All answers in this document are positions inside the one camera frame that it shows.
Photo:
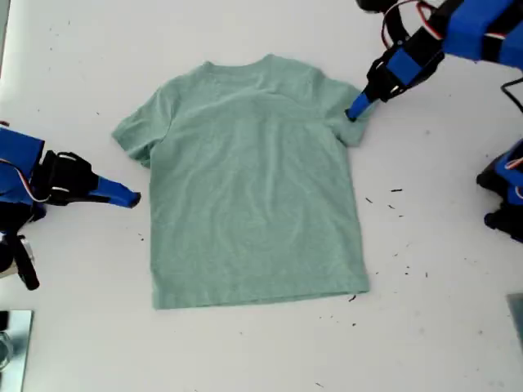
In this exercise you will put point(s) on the green t-shirt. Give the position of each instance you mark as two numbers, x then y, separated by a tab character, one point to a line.
253	183

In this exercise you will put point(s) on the black camera stalk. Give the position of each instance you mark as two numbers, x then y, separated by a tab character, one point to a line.
398	28

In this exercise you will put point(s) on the black clamp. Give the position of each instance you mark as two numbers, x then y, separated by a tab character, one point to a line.
3	320

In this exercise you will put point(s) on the steel plate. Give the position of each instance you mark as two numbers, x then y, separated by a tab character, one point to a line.
22	347

